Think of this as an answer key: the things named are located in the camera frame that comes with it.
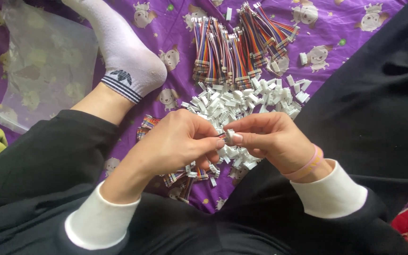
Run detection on person's left hand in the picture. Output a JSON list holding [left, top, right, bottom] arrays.
[[133, 108, 226, 177]]

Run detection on person's right hand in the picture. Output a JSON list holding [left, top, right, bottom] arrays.
[[223, 111, 319, 175]]

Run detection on pink wristband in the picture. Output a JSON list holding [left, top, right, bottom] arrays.
[[283, 144, 324, 181]]

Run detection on pile of white connector housings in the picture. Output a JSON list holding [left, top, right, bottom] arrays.
[[181, 74, 313, 171]]

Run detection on person's left leg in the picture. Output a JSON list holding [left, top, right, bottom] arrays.
[[70, 82, 136, 127]]

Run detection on white striped sock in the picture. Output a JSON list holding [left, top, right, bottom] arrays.
[[61, 0, 168, 105]]

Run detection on purple dog print bedsheet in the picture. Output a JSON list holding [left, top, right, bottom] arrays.
[[0, 0, 408, 215]]

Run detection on black trousers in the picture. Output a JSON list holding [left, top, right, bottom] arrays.
[[0, 0, 408, 255]]

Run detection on clear plastic bag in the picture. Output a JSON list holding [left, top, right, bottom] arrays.
[[0, 0, 100, 135]]

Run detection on heap of assembled ribbon cables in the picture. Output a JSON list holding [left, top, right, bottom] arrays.
[[136, 114, 223, 205]]

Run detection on pile of rainbow ribbon cables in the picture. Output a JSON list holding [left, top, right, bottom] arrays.
[[191, 1, 301, 91]]

